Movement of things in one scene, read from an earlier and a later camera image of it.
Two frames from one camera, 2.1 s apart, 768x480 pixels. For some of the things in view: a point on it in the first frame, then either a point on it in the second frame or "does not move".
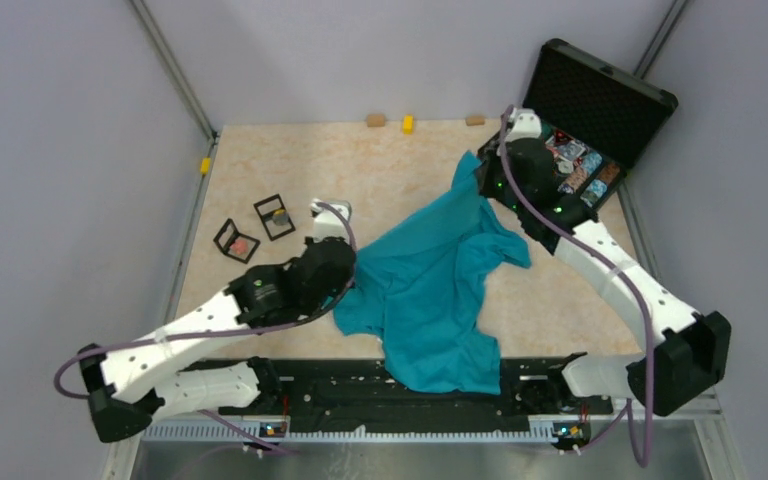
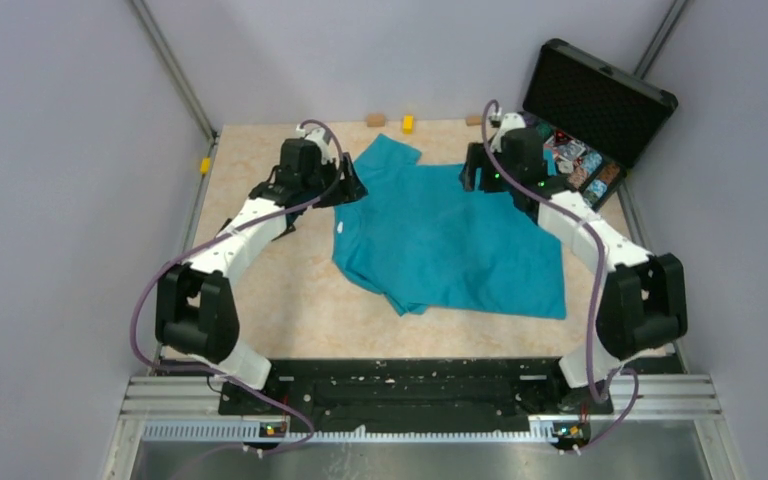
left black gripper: (346, 282) → (350, 187)
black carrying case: (597, 119) does not move
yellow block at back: (408, 124) does not move
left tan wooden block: (375, 120) does not move
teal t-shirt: (417, 286) → (425, 241)
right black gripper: (489, 163) does not move
